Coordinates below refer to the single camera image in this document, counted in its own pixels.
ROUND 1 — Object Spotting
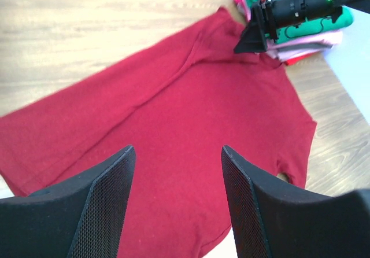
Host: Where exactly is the folded bright red t-shirt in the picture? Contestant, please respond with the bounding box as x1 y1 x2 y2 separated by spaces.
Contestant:
284 53 314 66

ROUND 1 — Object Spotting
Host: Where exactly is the folded green t-shirt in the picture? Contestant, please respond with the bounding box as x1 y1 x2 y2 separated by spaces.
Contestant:
245 0 354 44

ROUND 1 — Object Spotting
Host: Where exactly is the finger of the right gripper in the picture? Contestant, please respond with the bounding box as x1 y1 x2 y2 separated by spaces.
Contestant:
234 8 268 53

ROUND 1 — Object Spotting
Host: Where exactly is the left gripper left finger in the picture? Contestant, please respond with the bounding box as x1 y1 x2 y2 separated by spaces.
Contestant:
1 145 136 257

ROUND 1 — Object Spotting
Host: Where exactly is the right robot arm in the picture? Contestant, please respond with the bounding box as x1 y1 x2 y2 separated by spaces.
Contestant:
234 0 369 54

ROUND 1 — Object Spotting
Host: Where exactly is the dark red t-shirt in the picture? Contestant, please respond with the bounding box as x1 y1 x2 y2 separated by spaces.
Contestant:
1 8 316 257

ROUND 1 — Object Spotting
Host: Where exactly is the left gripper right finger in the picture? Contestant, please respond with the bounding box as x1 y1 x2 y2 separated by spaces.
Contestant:
221 146 369 257

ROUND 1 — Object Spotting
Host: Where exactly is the folded mauve t-shirt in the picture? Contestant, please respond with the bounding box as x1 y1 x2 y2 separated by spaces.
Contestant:
267 42 333 62

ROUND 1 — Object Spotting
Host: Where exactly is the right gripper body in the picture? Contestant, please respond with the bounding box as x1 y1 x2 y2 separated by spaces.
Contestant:
258 0 343 40

